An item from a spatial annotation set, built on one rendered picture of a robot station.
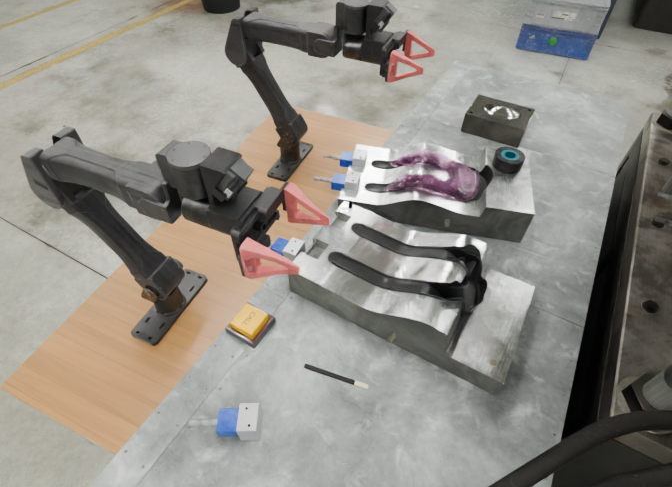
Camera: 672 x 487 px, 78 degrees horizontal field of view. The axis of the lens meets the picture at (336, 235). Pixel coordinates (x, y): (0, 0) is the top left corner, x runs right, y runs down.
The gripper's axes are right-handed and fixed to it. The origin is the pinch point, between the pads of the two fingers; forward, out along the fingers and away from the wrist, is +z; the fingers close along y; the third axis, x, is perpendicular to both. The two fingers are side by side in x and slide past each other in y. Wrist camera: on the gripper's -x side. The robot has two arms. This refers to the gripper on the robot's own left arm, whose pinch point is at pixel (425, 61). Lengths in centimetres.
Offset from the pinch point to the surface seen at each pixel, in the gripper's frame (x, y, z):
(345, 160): 33.6, -1.0, -18.4
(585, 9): 80, 313, 60
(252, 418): 35, -76, -5
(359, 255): 31.4, -34.9, -0.6
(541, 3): 81, 313, 26
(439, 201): 31.1, -9.5, 11.9
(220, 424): 36, -79, -10
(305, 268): 31, -44, -10
